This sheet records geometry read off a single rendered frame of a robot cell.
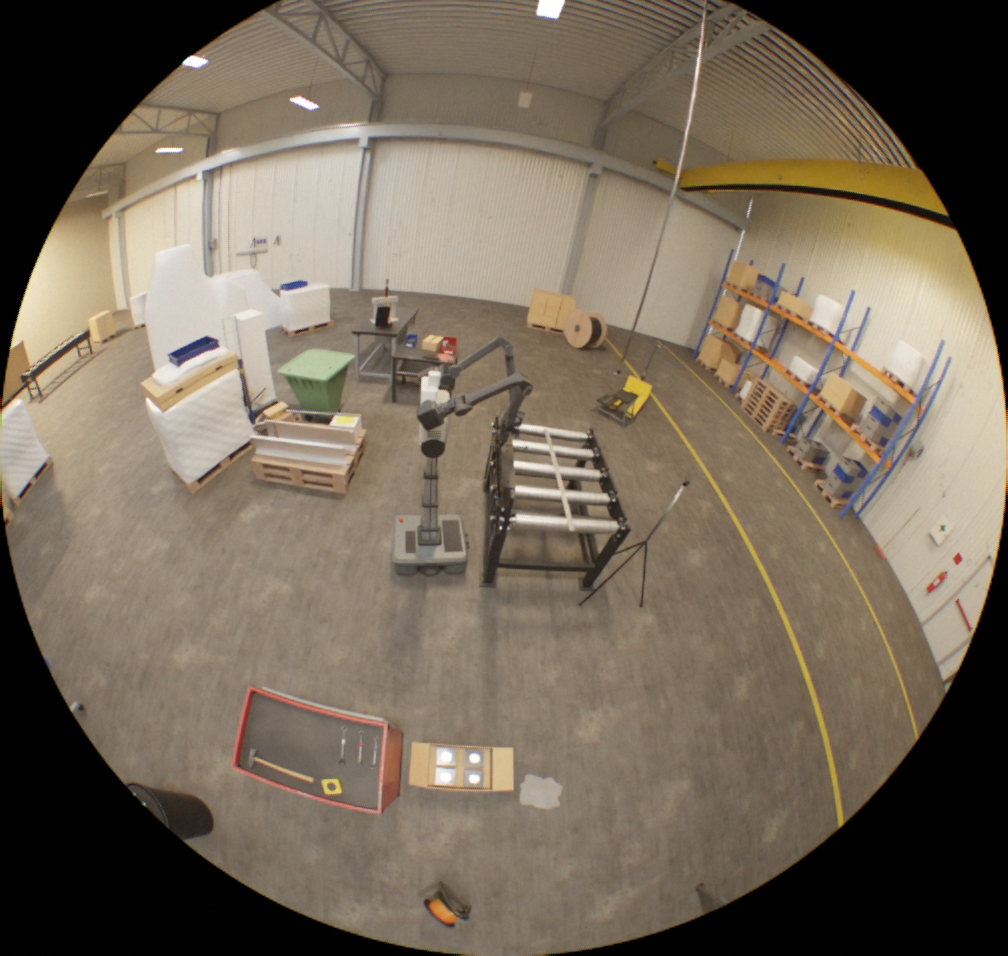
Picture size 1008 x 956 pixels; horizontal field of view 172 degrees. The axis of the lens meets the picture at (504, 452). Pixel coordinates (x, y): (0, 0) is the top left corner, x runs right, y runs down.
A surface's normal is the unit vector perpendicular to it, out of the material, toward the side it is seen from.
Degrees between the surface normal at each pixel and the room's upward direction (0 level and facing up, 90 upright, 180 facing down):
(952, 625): 90
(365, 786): 0
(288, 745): 0
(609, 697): 0
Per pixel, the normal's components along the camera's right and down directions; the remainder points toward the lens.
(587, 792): 0.17, -0.78
